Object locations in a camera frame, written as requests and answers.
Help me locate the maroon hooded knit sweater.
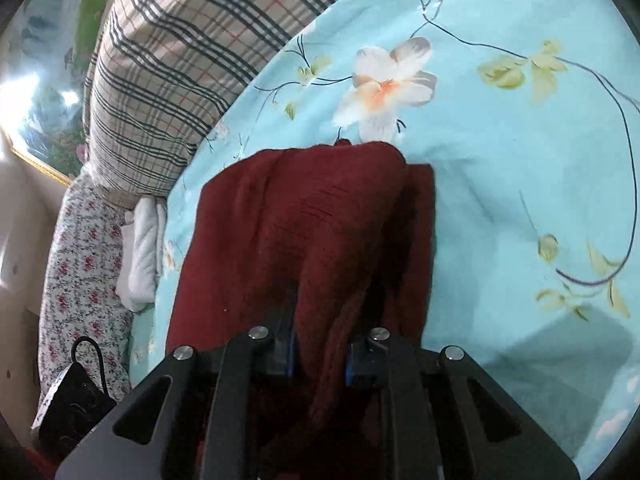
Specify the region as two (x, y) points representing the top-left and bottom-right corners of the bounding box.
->
(165, 140), (438, 480)

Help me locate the white pink floral quilt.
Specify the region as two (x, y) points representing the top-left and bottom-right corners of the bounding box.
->
(32, 162), (136, 431)

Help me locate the light blue floral bedsheet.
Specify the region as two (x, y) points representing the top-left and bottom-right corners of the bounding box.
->
(127, 0), (640, 476)

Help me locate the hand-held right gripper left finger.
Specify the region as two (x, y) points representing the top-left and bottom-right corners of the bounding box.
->
(54, 326), (301, 480)

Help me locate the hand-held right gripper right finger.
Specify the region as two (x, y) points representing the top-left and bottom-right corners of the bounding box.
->
(345, 327), (581, 480)

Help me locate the gold framed landscape painting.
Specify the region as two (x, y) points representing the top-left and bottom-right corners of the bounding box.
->
(0, 0), (131, 186)

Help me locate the beige plaid quilt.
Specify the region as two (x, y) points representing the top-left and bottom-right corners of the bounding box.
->
(82, 0), (401, 206)

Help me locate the white textured towel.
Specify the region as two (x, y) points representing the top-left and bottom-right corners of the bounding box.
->
(115, 197), (168, 311)

